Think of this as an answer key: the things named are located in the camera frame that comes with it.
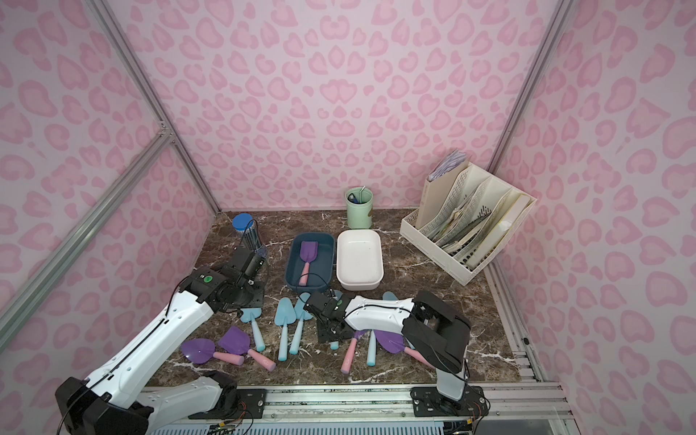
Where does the dark teal storage box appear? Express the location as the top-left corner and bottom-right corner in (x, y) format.
(285, 232), (335, 294)

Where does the white storage box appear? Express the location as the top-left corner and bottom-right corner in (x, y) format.
(336, 229), (384, 292)

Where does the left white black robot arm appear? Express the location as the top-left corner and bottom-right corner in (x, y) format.
(55, 246), (266, 434)

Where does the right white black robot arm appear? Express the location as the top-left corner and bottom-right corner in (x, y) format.
(304, 291), (471, 402)

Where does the square purple shovel far left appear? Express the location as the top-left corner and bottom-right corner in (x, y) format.
(219, 326), (277, 372)

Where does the blue shovel right angled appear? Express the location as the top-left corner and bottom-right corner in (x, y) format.
(382, 292), (399, 301)

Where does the blue shovel right vertical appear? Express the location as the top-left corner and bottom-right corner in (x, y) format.
(366, 330), (377, 367)

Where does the blue lid pen tube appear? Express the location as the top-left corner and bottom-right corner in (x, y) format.
(232, 213), (268, 258)

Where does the pointed purple shovel right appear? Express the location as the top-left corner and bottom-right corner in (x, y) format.
(374, 330), (433, 368)

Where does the green pen cup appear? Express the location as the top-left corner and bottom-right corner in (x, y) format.
(344, 186), (373, 229)

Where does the white file organizer rack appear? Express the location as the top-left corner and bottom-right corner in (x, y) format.
(400, 163), (536, 286)

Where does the round purple shovel pink handle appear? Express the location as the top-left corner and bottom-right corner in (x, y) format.
(181, 338), (245, 365)

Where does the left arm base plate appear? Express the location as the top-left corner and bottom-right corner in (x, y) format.
(188, 389), (268, 421)

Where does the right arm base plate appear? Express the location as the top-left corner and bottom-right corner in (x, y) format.
(410, 384), (490, 419)

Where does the aluminium frame rail front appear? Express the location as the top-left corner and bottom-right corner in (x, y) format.
(102, 382), (577, 435)

